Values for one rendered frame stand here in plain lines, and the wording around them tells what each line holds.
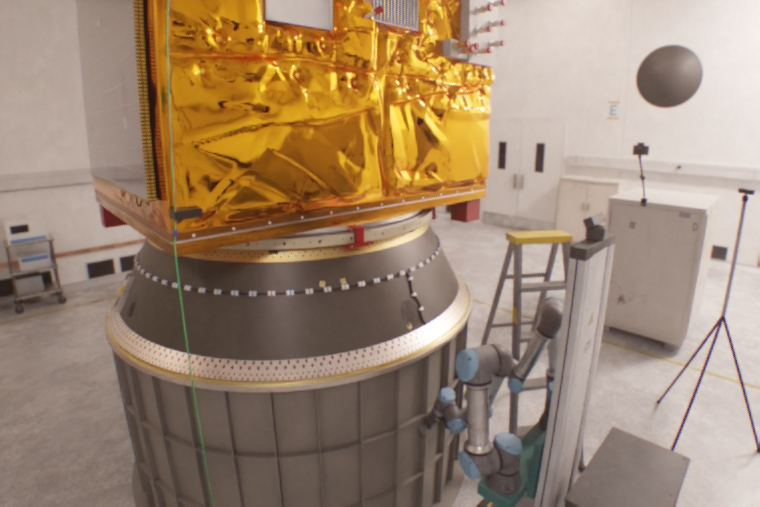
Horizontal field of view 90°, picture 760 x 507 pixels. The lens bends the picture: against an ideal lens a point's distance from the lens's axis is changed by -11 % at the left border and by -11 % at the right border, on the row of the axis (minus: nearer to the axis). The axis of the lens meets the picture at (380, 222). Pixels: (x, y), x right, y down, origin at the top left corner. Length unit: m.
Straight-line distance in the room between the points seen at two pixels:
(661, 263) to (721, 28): 5.01
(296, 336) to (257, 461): 0.62
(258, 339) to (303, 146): 0.83
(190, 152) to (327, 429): 1.30
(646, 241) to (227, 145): 4.17
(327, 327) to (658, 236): 3.70
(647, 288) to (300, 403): 3.88
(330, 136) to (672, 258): 3.82
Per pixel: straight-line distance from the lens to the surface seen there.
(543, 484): 2.11
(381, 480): 2.39
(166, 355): 2.11
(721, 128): 8.71
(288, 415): 1.99
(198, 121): 1.57
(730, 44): 8.84
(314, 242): 1.89
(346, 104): 1.89
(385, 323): 2.00
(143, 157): 1.64
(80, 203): 7.06
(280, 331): 1.89
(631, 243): 4.93
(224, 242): 1.69
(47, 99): 6.99
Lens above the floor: 2.17
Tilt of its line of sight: 12 degrees down
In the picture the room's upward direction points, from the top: straight up
